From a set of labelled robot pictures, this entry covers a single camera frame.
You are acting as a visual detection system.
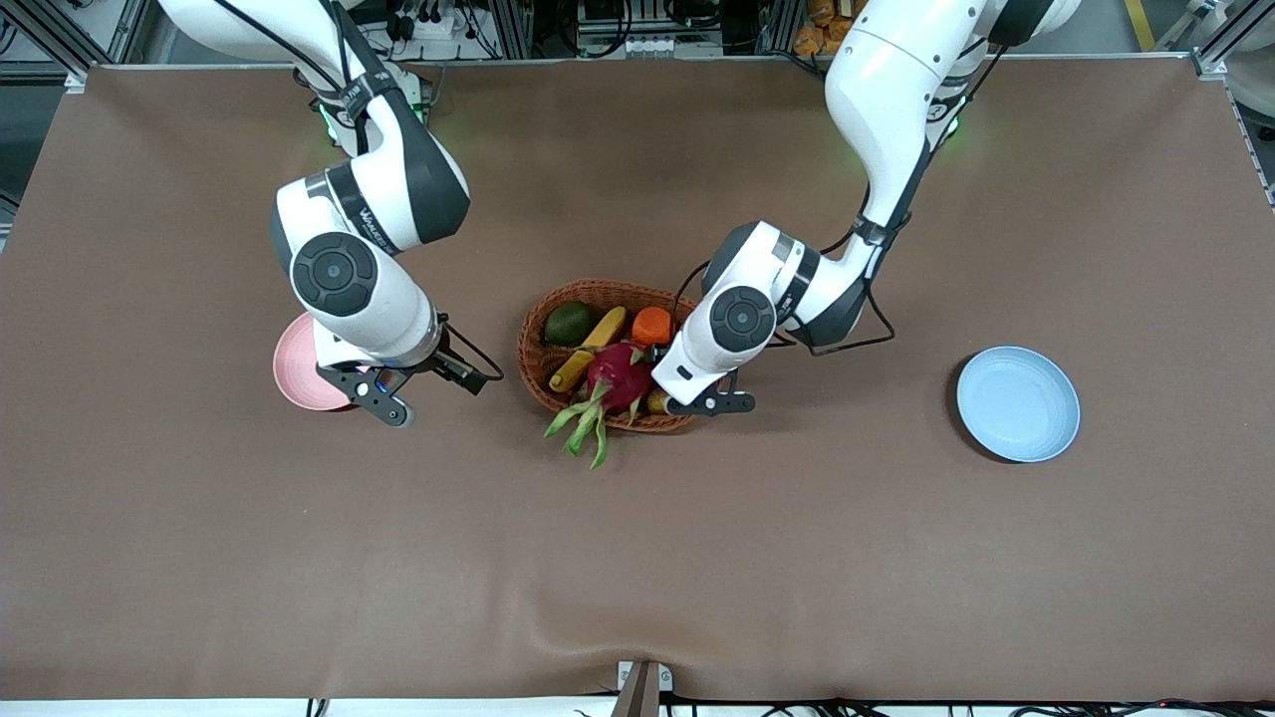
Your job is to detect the yellow banana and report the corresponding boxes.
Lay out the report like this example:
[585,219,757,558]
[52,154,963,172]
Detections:
[549,305,629,393]

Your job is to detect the pink dragon fruit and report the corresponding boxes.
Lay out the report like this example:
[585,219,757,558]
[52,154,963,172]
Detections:
[543,341,660,470]

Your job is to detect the orange fruit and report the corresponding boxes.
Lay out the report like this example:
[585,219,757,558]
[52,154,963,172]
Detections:
[632,306,677,350]

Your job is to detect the brown wicker basket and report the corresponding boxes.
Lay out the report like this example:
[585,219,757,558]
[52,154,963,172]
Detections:
[515,278,704,433]

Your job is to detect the green avocado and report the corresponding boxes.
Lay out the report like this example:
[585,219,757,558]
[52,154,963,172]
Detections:
[544,300,596,348]

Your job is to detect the pink plate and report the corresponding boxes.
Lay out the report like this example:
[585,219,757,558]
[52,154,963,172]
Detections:
[273,312,356,411]

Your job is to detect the brown table cloth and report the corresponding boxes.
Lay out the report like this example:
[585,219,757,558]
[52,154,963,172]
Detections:
[0,55,1275,704]

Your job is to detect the white power strip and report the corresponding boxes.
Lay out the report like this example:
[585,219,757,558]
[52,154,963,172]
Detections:
[390,0,457,43]

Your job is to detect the light blue plate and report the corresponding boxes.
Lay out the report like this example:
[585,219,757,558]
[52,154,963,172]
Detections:
[956,346,1082,464]

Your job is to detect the orange snack bags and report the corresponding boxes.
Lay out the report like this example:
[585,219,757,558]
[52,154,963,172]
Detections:
[793,0,860,57]

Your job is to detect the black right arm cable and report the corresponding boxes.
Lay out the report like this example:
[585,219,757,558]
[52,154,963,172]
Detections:
[214,0,505,384]

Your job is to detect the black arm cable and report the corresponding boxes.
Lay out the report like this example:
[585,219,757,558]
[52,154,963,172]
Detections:
[214,0,505,384]
[675,40,997,358]

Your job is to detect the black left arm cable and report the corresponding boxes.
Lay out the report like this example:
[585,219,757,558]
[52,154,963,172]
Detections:
[675,40,997,358]

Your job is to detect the grey metal bracket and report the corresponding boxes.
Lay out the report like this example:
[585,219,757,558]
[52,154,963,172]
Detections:
[610,659,674,717]

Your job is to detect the aluminium frame post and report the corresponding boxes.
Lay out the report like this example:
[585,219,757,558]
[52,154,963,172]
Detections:
[1190,0,1275,83]
[0,0,152,81]

